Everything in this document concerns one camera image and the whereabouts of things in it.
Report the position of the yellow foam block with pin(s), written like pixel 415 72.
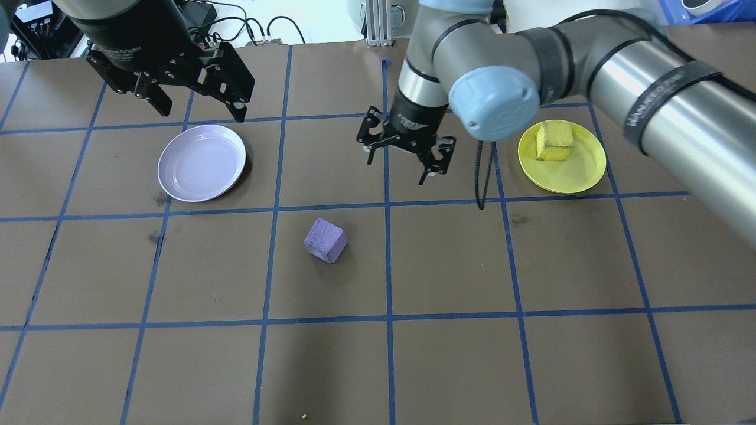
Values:
pixel 555 141

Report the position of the purple foam block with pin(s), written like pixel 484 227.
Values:
pixel 325 239

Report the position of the flat black electronics box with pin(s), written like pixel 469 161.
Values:
pixel 198 10

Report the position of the lavender round plate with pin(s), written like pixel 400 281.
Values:
pixel 201 162

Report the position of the black box with connectors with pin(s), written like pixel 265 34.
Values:
pixel 32 29

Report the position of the yellow round plate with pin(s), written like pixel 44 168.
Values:
pixel 567 174

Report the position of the white printed mug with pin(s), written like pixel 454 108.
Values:
pixel 703 6

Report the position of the blue plastic bin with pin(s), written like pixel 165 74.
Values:
pixel 732 12

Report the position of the aluminium profile post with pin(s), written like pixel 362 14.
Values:
pixel 378 23

